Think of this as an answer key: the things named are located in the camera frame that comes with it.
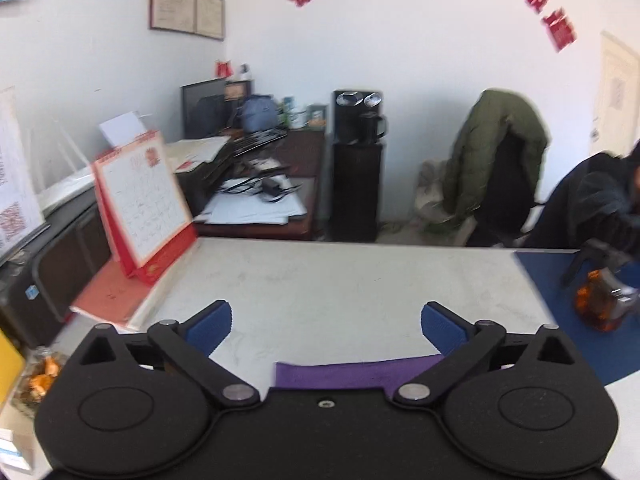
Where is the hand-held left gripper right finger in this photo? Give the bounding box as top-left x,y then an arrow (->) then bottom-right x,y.
392,301 -> 577,407

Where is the black computer monitor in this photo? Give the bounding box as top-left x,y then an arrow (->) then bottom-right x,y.
180,78 -> 229,141

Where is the dark wooden desk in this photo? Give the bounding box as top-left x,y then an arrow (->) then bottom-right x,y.
174,126 -> 329,242

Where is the black office chair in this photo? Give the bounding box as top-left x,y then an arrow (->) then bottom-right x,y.
469,129 -> 547,249

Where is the beige door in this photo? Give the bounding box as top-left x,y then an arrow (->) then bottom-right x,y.
589,29 -> 640,157

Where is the small white blue box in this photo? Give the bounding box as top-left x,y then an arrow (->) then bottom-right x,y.
0,426 -> 34,472

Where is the black printer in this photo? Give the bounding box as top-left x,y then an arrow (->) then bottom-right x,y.
172,152 -> 237,212

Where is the black kettle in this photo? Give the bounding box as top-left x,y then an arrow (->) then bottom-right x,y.
357,112 -> 389,144

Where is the black power adapter with cable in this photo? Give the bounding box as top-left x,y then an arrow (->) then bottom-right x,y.
222,175 -> 302,202

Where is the green puffer jacket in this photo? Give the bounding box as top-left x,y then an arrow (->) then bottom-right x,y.
442,88 -> 552,222

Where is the large framed certificate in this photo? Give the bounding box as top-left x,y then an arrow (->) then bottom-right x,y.
148,0 -> 197,36

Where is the blue desk mat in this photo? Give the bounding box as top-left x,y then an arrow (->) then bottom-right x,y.
514,249 -> 640,387

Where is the blue grey bag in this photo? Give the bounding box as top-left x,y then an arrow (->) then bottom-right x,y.
234,93 -> 281,134

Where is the red flat book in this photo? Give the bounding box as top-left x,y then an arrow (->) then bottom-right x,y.
69,236 -> 202,327

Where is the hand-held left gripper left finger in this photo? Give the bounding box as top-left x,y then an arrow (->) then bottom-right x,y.
77,300 -> 261,409

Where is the yellow box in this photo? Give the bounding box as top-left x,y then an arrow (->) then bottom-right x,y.
0,329 -> 27,402

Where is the purple towel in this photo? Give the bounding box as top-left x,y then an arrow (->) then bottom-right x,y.
273,354 -> 447,392

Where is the black keyboard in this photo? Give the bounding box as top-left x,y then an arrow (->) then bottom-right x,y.
226,128 -> 291,158

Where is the small framed certificate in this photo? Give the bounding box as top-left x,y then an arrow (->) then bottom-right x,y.
193,0 -> 227,43

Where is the red desk calendar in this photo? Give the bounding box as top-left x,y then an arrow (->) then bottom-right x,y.
93,129 -> 199,287

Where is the white poster with square codes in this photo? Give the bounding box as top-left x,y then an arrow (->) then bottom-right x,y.
0,85 -> 47,262

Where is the beige plush cushion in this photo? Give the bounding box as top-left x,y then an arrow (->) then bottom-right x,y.
412,157 -> 457,227

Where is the glass teapot with tea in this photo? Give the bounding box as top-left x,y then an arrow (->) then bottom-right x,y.
559,238 -> 640,334

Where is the pile of white papers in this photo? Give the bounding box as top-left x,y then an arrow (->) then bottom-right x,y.
192,186 -> 309,227

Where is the clear bag of candies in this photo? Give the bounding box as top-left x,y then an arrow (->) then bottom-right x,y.
12,344 -> 72,419

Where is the black water dispenser cabinet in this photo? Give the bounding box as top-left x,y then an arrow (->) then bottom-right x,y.
329,88 -> 389,244

